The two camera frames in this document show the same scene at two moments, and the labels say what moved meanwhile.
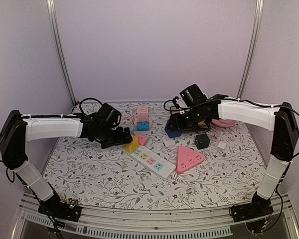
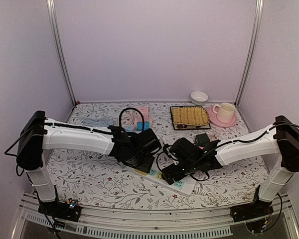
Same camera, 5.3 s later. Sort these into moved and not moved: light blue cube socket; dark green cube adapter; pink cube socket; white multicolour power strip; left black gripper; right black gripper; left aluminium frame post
Moved: white multicolour power strip; left black gripper; right black gripper
Not moved: left aluminium frame post; dark green cube adapter; light blue cube socket; pink cube socket
